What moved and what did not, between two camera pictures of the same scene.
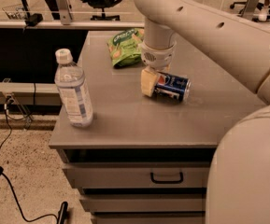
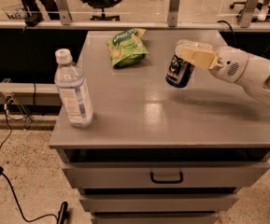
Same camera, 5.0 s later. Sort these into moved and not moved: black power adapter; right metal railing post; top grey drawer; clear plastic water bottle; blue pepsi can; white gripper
Moved: blue pepsi can; white gripper
Not moved: right metal railing post; clear plastic water bottle; top grey drawer; black power adapter
